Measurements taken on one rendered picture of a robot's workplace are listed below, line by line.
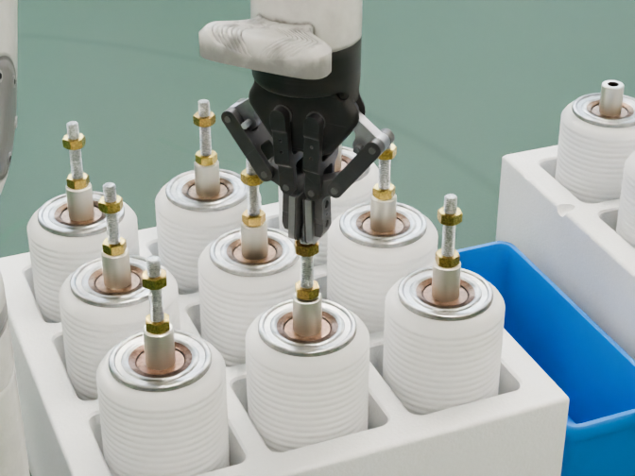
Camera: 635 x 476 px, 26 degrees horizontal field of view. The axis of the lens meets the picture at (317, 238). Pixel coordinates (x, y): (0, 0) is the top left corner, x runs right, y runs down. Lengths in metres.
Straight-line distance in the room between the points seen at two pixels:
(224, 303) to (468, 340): 0.20
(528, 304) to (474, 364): 0.33
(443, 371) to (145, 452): 0.24
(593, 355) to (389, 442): 0.32
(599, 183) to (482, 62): 0.77
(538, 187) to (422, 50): 0.80
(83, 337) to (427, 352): 0.27
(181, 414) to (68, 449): 0.11
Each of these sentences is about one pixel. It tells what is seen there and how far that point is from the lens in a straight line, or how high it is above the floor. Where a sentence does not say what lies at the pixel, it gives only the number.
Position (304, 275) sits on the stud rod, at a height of 0.30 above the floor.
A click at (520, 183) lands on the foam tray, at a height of 0.17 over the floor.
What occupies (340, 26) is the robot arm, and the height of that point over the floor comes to 0.51.
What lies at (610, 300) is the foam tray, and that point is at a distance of 1.33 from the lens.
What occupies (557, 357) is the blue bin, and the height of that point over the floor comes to 0.05.
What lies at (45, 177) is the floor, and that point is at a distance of 1.83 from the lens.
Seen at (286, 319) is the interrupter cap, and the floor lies 0.25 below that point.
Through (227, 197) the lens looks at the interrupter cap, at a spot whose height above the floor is 0.25.
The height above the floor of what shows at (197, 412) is 0.23.
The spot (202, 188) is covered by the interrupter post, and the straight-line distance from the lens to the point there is 1.23.
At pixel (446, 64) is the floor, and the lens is 2.14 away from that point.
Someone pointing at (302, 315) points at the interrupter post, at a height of 0.27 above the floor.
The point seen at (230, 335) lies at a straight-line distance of 1.15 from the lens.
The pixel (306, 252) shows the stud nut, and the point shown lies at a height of 0.32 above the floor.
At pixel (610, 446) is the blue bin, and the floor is 0.09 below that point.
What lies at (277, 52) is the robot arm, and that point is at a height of 0.51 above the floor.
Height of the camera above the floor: 0.85
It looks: 31 degrees down
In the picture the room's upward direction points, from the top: straight up
